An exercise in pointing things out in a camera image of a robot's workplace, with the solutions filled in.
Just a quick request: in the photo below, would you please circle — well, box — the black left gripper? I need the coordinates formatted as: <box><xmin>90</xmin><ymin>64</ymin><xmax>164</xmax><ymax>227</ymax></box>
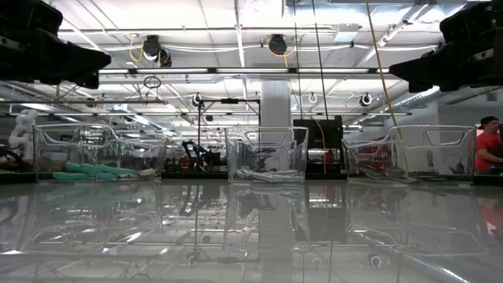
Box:
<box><xmin>0</xmin><ymin>0</ymin><xmax>112</xmax><ymax>90</ymax></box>

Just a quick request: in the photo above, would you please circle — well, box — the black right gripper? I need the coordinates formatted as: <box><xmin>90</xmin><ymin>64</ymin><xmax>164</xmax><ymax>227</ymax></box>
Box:
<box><xmin>388</xmin><ymin>0</ymin><xmax>503</xmax><ymax>94</ymax></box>

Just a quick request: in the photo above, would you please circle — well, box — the clear plastic bin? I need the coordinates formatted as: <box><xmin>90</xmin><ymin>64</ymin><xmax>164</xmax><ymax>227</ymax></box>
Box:
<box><xmin>33</xmin><ymin>124</ymin><xmax>168</xmax><ymax>182</ymax></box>
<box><xmin>341</xmin><ymin>124</ymin><xmax>479</xmax><ymax>182</ymax></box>
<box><xmin>224</xmin><ymin>125</ymin><xmax>310</xmax><ymax>184</ymax></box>

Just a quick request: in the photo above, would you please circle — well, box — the person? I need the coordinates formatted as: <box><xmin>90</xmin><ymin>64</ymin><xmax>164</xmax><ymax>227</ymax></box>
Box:
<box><xmin>474</xmin><ymin>116</ymin><xmax>503</xmax><ymax>172</ymax></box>

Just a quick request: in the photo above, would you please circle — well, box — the black perforated computer case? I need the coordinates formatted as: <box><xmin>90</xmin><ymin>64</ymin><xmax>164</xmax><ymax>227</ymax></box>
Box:
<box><xmin>292</xmin><ymin>116</ymin><xmax>347</xmax><ymax>178</ymax></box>

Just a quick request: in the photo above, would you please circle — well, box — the white building column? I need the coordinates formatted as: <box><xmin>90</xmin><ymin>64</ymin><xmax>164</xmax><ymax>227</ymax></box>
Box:
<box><xmin>260</xmin><ymin>80</ymin><xmax>292</xmax><ymax>127</ymax></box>

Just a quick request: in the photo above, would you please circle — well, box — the ceiling light strip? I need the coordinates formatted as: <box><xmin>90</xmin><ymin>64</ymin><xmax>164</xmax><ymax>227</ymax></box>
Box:
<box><xmin>97</xmin><ymin>67</ymin><xmax>392</xmax><ymax>75</ymax></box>

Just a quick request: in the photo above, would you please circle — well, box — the silver ventilation duct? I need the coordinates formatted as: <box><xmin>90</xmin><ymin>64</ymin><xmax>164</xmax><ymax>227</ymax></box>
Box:
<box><xmin>387</xmin><ymin>86</ymin><xmax>441</xmax><ymax>113</ymax></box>

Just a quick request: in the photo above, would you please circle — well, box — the yellow cable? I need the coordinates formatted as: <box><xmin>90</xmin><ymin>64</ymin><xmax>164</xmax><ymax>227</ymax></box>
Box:
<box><xmin>365</xmin><ymin>0</ymin><xmax>409</xmax><ymax>174</ymax></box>

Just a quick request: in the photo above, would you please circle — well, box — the black stand frame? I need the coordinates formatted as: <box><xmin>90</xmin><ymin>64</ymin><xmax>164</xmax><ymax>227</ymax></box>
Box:
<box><xmin>197</xmin><ymin>97</ymin><xmax>263</xmax><ymax>153</ymax></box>

